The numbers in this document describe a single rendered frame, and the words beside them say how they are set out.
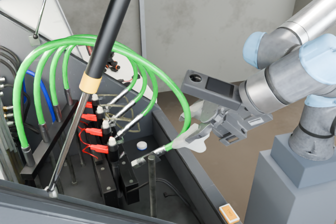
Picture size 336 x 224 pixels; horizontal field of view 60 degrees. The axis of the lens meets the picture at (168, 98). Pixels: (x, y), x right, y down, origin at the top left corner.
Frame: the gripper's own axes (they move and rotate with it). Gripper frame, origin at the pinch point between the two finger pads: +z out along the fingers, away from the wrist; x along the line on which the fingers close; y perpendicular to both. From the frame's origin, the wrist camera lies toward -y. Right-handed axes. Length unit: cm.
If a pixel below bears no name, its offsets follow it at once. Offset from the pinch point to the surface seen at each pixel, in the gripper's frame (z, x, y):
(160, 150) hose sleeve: 5.3, -3.4, 0.6
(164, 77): -8.6, 1.0, -11.3
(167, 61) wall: 132, 190, 51
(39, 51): 2.7, -2.6, -32.1
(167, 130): 29.5, 24.2, 15.1
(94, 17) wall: 131, 170, -30
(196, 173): 17.4, 6.6, 22.0
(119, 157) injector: 23.1, 0.3, -1.1
